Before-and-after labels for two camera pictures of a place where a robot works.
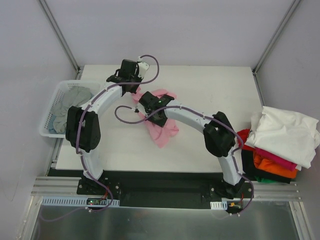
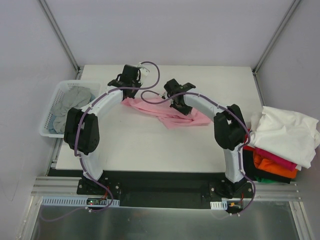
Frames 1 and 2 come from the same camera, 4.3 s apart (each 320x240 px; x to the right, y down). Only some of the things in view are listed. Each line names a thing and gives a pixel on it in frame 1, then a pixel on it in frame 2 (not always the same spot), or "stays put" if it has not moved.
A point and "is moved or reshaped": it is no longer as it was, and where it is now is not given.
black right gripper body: (144, 99) to (182, 106)
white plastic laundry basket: (95, 87) stays put
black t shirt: (249, 168) stays put
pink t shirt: (161, 134) is moved or reshaped
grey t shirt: (74, 96) stays put
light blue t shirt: (51, 129) stays put
